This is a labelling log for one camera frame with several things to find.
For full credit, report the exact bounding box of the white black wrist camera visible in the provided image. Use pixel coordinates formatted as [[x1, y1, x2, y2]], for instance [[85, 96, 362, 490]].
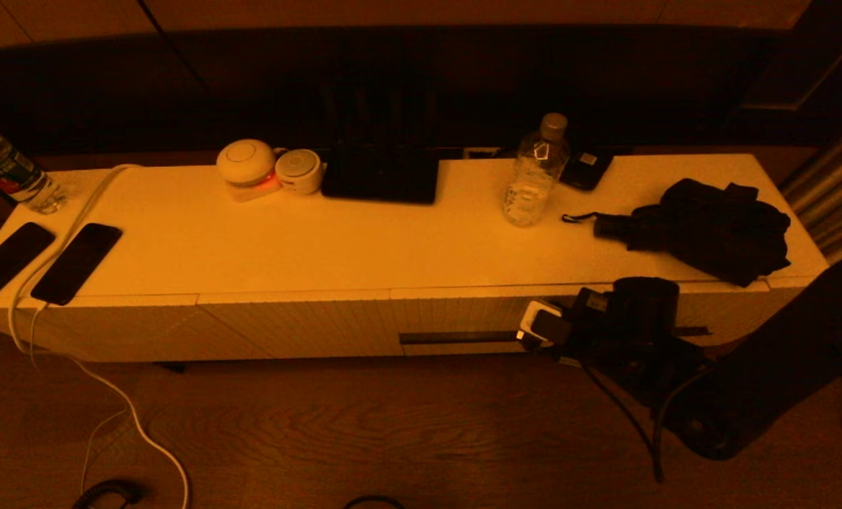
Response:
[[518, 299, 574, 349]]

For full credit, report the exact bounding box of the small black labelled device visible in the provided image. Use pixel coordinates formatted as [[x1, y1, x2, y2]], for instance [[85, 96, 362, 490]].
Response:
[[561, 147, 614, 192]]

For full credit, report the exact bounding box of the large round white device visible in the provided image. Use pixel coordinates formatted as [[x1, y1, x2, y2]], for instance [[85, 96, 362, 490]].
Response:
[[216, 139, 281, 203]]

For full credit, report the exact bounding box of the black smartphone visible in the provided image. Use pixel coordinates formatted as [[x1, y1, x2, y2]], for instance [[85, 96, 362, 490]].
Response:
[[0, 222, 57, 308], [30, 223, 124, 306]]

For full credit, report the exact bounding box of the clear plastic water bottle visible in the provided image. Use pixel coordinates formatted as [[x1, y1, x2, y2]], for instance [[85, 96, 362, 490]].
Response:
[[503, 113, 571, 228]]

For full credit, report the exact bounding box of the grey curtain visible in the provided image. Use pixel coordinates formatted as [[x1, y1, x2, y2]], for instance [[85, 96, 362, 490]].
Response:
[[780, 113, 842, 443]]

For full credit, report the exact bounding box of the white low cabinet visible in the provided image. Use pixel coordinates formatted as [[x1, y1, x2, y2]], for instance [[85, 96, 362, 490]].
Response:
[[0, 153, 831, 363]]

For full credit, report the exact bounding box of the black router box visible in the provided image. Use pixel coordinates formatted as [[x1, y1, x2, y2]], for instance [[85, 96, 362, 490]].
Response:
[[320, 144, 440, 206]]

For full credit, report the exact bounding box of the thin white cable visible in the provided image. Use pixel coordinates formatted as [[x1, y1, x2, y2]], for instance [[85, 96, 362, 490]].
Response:
[[28, 301, 128, 496]]

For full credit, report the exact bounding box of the labelled plastic water bottle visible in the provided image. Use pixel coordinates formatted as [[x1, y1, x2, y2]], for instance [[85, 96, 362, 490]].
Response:
[[0, 115, 69, 215]]

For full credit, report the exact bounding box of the small round white speaker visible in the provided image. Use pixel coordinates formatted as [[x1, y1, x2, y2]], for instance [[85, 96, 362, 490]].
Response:
[[275, 148, 324, 195]]

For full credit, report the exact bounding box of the thick white cable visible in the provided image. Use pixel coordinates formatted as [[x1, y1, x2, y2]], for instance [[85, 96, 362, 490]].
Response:
[[7, 163, 190, 509]]

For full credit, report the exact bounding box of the white cabinet drawer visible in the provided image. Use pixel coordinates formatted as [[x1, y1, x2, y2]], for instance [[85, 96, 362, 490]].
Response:
[[390, 279, 771, 356]]

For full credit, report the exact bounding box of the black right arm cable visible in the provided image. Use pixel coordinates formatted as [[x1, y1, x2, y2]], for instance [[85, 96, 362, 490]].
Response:
[[580, 361, 715, 485]]

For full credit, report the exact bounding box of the black umbrella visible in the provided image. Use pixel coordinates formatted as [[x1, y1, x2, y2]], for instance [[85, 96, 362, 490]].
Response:
[[562, 178, 793, 288]]

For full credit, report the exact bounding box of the black coiled cable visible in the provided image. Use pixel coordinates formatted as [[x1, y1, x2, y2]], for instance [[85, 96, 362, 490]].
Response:
[[73, 481, 142, 509]]

